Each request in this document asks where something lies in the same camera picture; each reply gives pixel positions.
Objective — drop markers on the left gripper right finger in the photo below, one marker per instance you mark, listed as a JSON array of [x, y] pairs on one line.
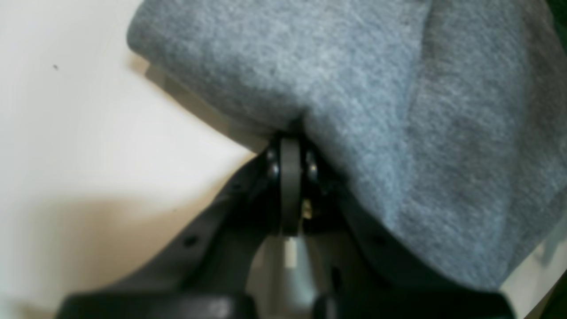
[[368, 273]]

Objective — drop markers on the grey t-shirt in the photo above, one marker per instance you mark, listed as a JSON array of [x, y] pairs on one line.
[[447, 117]]

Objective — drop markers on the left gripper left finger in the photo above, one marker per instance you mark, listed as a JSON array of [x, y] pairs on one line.
[[202, 273]]

